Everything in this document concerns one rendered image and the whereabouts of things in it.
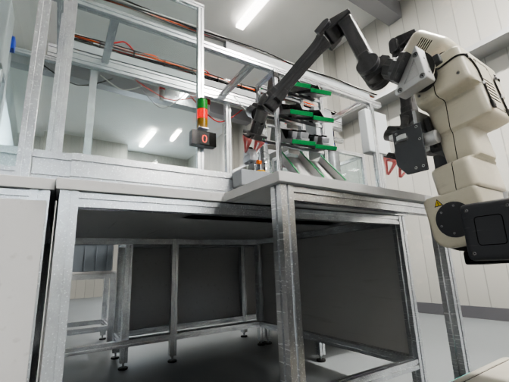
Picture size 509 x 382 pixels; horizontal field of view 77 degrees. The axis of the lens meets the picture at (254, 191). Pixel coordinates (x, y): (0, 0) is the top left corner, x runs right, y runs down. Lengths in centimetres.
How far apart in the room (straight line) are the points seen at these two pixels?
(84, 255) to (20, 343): 211
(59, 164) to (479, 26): 442
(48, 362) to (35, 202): 39
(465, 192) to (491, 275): 307
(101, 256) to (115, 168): 205
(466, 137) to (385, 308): 103
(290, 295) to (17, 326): 65
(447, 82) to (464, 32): 363
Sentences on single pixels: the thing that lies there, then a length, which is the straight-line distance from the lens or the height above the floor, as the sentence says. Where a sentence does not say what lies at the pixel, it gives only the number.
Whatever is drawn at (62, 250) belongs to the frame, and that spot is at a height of 67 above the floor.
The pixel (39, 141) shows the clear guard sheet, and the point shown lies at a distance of 237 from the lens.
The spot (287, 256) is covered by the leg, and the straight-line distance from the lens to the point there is 84.
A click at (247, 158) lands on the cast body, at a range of 148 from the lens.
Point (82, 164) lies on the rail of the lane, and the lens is 108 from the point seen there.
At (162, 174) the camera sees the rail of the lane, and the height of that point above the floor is 92.
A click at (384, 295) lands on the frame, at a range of 187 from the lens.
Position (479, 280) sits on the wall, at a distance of 417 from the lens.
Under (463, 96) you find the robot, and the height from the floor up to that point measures 109.
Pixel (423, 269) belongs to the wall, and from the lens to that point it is 442.
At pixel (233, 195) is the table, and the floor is 84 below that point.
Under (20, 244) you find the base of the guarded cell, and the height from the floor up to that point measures 69.
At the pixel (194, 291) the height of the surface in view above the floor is 42.
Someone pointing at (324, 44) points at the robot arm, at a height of 151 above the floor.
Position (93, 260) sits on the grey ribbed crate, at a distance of 307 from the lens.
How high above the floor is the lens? 62
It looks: 13 degrees up
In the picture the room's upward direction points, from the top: 2 degrees counter-clockwise
